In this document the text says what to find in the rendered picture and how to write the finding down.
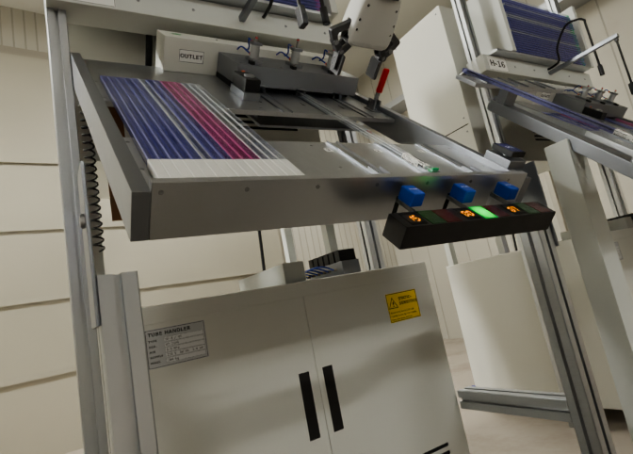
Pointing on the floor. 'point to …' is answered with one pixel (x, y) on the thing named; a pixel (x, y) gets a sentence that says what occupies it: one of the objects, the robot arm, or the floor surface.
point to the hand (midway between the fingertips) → (354, 70)
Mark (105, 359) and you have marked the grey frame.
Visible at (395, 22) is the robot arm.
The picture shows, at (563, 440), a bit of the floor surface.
